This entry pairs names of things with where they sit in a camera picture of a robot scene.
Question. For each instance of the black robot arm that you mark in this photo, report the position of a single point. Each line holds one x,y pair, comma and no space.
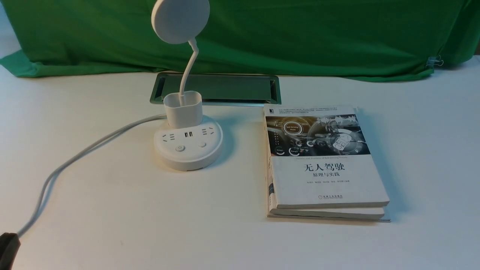
9,246

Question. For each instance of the white book with Chinese title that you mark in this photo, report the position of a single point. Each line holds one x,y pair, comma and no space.
319,165

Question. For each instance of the metal binder clip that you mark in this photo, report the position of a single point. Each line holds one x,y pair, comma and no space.
434,61

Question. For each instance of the metal desk cable tray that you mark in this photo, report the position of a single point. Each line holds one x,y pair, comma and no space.
223,90

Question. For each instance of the white desk lamp power base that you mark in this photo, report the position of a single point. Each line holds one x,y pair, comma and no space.
189,140

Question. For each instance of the green backdrop cloth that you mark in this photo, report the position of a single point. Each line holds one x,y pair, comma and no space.
366,40

